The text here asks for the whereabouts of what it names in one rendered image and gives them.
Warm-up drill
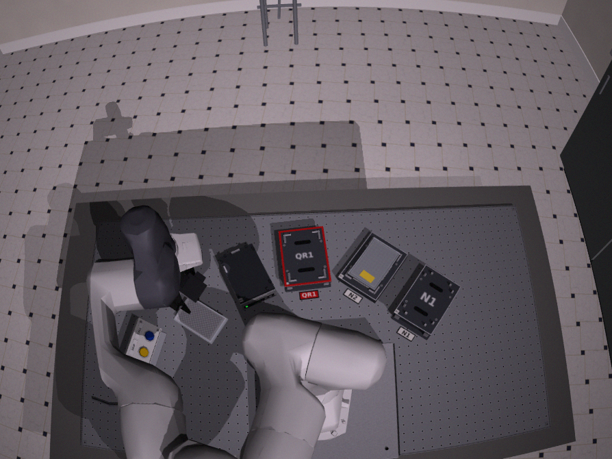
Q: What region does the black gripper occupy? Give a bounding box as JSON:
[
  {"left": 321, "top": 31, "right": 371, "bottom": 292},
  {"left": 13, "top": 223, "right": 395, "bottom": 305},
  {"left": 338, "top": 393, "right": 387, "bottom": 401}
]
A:
[{"left": 169, "top": 267, "right": 195, "bottom": 314}]

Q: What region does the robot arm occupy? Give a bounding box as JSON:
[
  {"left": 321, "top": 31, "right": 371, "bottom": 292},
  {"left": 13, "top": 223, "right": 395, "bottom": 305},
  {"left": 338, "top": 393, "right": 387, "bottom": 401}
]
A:
[{"left": 86, "top": 206, "right": 387, "bottom": 459}]

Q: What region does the dark grey work table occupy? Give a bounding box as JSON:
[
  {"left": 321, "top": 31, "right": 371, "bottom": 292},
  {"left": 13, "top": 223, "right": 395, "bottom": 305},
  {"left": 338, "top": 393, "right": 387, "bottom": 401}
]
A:
[{"left": 81, "top": 206, "right": 551, "bottom": 456}]

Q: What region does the white control panel with four buttons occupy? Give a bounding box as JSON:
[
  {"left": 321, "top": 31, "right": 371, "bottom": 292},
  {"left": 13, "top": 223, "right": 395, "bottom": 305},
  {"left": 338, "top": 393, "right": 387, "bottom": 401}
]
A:
[{"left": 124, "top": 318, "right": 167, "bottom": 367}]

